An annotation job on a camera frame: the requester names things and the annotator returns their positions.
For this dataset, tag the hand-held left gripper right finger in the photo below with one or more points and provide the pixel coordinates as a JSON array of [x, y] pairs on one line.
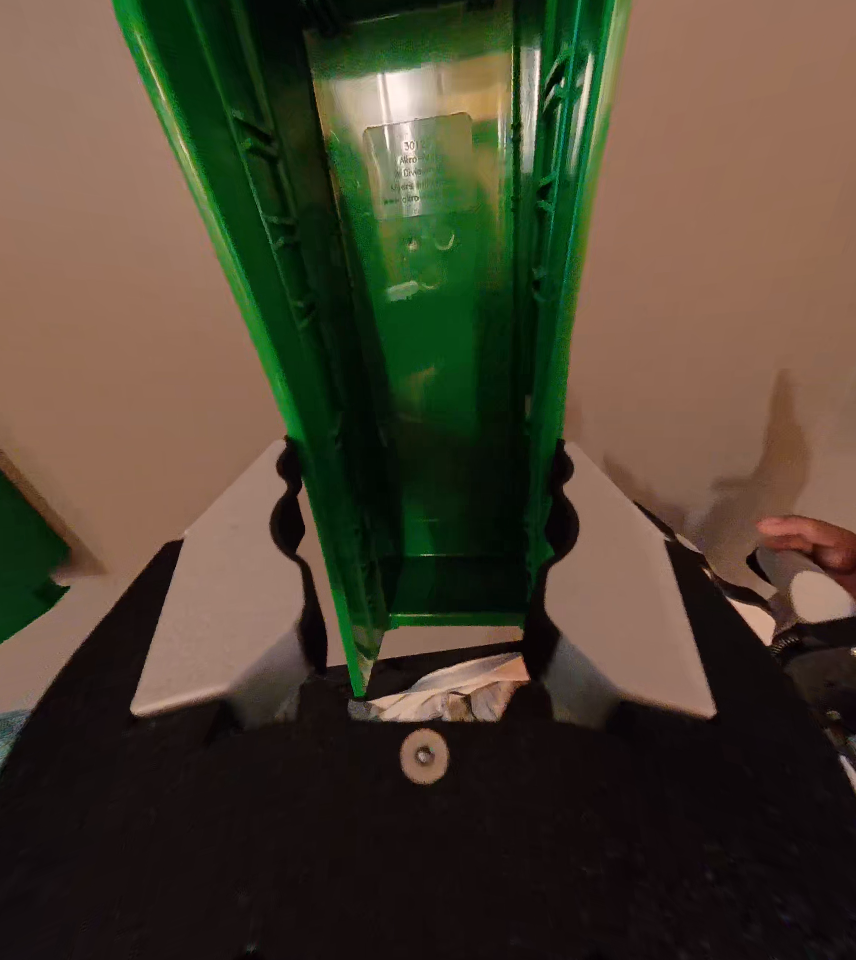
[[622, 600]]

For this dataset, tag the green plastic storage bin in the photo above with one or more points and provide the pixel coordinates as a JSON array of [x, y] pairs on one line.
[[435, 375], [0, 540]]

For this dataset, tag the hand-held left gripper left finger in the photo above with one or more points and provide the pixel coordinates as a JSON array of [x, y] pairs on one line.
[[233, 600]]

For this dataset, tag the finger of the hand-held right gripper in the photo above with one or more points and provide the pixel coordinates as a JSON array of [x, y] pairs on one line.
[[817, 596]]

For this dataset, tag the person's right hand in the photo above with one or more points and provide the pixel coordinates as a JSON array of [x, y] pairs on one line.
[[817, 540]]

